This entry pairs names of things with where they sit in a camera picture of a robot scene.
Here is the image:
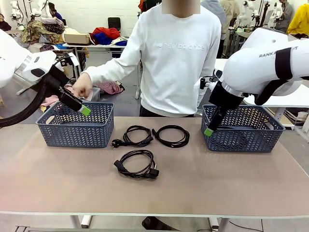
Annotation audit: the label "person's right hand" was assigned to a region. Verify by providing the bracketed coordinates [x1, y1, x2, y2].
[71, 72, 94, 99]

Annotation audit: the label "person's right forearm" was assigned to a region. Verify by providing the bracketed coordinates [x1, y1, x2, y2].
[83, 54, 131, 82]

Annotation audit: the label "background person in dark top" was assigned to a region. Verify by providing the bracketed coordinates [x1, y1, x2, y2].
[0, 14, 12, 31]

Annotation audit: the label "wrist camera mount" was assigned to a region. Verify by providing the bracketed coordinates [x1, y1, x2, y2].
[194, 76, 217, 92]
[55, 52, 80, 68]

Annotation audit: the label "blue-grey perforated plastic basket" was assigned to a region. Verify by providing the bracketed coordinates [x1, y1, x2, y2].
[201, 104, 286, 153]
[35, 101, 115, 148]

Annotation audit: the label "black cable with round plug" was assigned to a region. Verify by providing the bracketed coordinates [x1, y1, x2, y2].
[111, 125, 155, 147]

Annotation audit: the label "thin black cable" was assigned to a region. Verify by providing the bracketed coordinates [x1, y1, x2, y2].
[153, 125, 190, 147]

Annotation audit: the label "background person in blue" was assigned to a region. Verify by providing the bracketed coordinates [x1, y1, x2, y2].
[48, 2, 64, 22]

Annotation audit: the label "background person in grey hoodie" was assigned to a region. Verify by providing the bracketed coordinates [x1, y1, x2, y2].
[201, 0, 229, 58]

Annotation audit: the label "red and blue clothes pile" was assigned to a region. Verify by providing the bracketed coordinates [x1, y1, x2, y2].
[88, 27, 128, 46]

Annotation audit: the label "black cable with angled plug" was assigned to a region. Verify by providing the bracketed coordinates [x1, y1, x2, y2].
[113, 149, 160, 179]

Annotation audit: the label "background person in yellow jacket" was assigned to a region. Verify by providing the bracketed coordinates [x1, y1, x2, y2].
[287, 3, 309, 37]

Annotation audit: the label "checked clothes on floor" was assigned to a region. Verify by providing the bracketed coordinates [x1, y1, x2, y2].
[93, 81, 125, 95]

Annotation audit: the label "person in white sweatshirt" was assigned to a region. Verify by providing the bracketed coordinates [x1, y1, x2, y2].
[115, 0, 222, 118]

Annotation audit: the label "white background table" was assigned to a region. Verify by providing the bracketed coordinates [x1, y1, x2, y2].
[62, 43, 126, 85]

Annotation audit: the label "black object under table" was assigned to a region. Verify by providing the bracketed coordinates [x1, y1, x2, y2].
[141, 216, 179, 232]

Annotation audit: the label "white table leg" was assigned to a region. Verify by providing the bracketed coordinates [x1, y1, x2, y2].
[209, 216, 229, 232]
[70, 214, 94, 229]

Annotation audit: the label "pile of patterned clothes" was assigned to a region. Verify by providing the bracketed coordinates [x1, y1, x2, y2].
[20, 18, 66, 46]

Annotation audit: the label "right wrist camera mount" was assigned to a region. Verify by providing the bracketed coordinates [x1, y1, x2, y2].
[194, 76, 217, 92]

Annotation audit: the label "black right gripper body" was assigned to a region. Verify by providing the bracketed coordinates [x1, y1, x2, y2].
[208, 81, 244, 115]

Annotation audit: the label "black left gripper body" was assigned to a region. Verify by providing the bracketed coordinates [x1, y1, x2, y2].
[45, 66, 83, 112]

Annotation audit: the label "black office chair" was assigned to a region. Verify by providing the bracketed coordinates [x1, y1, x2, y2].
[108, 17, 121, 31]

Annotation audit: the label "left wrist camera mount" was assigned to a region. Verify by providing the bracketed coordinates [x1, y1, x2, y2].
[55, 52, 80, 68]

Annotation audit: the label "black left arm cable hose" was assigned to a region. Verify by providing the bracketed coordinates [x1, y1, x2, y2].
[0, 74, 53, 129]

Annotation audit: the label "background person in beige jacket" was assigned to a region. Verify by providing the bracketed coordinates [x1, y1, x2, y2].
[221, 0, 241, 34]

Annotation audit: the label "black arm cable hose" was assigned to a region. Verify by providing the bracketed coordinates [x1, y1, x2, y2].
[0, 74, 53, 129]
[254, 47, 309, 106]

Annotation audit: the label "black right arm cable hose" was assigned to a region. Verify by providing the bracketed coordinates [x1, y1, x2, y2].
[254, 47, 309, 106]

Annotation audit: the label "beige cardboard box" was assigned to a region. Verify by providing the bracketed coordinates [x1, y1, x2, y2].
[63, 32, 91, 45]

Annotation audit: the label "black tripod pole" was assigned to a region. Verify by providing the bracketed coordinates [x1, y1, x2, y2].
[255, 2, 270, 27]

